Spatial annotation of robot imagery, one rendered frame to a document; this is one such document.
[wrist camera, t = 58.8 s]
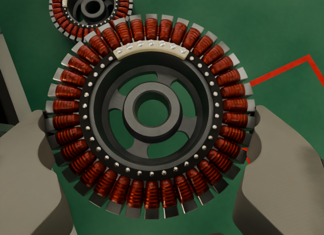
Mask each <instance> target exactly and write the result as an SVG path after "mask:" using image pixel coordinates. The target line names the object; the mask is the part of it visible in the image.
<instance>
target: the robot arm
mask: <svg viewBox="0 0 324 235"><path fill-rule="evenodd" d="M250 116H253V117H256V124H255V128H254V130H252V131H249V133H250V134H252V138H251V141H250V144H249V147H248V150H247V153H246V155H247V157H248V158H249V160H250V164H248V165H247V166H246V167H245V170H244V173H243V177H242V180H241V183H240V186H239V189H238V192H237V195H236V199H235V204H234V209H233V214H232V218H233V222H234V224H235V225H236V227H237V228H238V229H239V230H240V231H241V232H242V234H243V235H324V160H323V159H322V158H321V157H320V156H319V154H318V153H317V152H316V151H315V149H314V148H313V147H312V146H311V145H310V144H309V143H308V142H307V141H306V140H305V139H304V138H303V137H302V136H301V135H300V134H299V133H298V132H297V131H295V130H294V129H293V128H292V127H290V126H289V125H288V124H286V123H285V122H284V121H283V120H281V119H280V118H279V117H277V116H276V115H275V114H273V113H272V112H271V111H270V110H268V109H267V108H266V107H264V106H262V105H255V112H254V113H251V114H250ZM47 118H50V117H49V115H48V114H47V113H46V110H45V109H44V110H35V111H33V112H32V113H30V114H29V115H28V116H27V117H25V118H24V119H23V120H21V121H20V122H19V123H18V124H16V125H15V126H14V127H13V128H11V129H10V130H9V131H8V132H6V133H5V134H4V135H3V136H1V137H0V235H70V233H71V231H72V229H73V220H72V216H71V212H70V208H69V204H68V201H67V198H66V196H65V194H64V191H63V189H62V186H61V184H60V181H59V179H58V176H57V174H56V173H55V172H54V171H51V169H52V167H53V165H54V163H55V158H54V155H53V153H52V150H51V148H50V145H49V143H48V140H47V137H48V136H52V135H54V133H50V132H46V121H45V119H47Z"/></svg>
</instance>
